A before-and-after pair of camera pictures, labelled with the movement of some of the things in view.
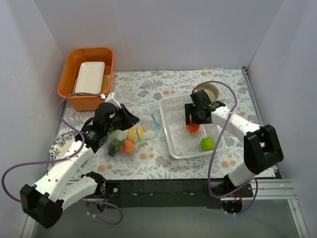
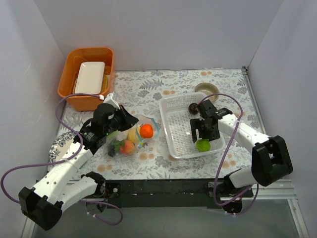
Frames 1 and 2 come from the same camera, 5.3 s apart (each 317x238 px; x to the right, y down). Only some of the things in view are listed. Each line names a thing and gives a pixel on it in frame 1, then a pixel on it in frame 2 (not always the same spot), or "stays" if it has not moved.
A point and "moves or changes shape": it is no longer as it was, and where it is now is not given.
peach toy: x=128 y=148 stays
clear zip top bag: x=127 y=142 stays
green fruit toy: x=207 y=144 moves or changes shape
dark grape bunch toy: x=111 y=150 stays
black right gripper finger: x=188 y=110 → x=194 y=125
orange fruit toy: x=192 y=127 moves or changes shape
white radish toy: x=123 y=134 stays
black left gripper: x=123 y=118 stays
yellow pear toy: x=135 y=134 stays
